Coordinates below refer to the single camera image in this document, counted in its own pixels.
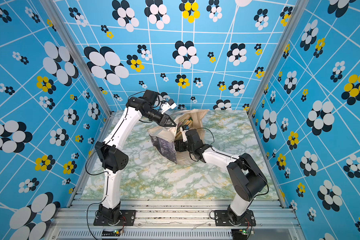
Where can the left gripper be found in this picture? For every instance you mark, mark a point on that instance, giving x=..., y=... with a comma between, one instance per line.
x=165, y=118

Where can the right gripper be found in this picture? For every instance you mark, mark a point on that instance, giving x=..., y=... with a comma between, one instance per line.
x=179, y=146

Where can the beige canvas tote bag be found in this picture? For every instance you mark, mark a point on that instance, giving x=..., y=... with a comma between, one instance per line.
x=163, y=138

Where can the green folding fan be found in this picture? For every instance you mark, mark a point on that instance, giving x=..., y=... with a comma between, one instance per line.
x=188, y=122

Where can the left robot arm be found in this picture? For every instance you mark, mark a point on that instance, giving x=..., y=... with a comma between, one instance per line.
x=114, y=160

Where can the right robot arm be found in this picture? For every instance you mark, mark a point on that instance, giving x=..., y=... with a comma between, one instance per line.
x=247, y=178

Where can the right circuit board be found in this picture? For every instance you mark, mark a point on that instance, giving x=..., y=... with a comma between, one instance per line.
x=239, y=234

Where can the circuit board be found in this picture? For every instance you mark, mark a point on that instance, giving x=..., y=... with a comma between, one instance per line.
x=239, y=234
x=111, y=233

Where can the left circuit board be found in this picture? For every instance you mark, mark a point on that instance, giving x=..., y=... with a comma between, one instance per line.
x=111, y=233

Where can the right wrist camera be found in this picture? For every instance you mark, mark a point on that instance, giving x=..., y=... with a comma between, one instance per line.
x=185, y=129

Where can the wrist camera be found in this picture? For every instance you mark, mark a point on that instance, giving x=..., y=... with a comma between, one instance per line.
x=168, y=105
x=185, y=129

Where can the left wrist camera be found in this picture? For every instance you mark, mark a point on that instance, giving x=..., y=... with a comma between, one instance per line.
x=168, y=105

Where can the aluminium frame rail base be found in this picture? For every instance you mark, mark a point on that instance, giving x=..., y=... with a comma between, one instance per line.
x=175, y=220

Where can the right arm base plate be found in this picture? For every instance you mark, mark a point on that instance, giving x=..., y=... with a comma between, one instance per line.
x=225, y=218

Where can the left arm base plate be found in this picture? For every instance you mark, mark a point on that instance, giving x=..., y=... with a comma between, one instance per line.
x=116, y=218

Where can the left aluminium corner post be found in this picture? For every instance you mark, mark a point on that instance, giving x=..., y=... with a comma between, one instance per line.
x=68, y=40

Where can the aluminium corner post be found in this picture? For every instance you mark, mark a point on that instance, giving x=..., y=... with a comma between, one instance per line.
x=298, y=11
x=68, y=40

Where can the right aluminium corner post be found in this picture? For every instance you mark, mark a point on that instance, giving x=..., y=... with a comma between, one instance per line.
x=298, y=11

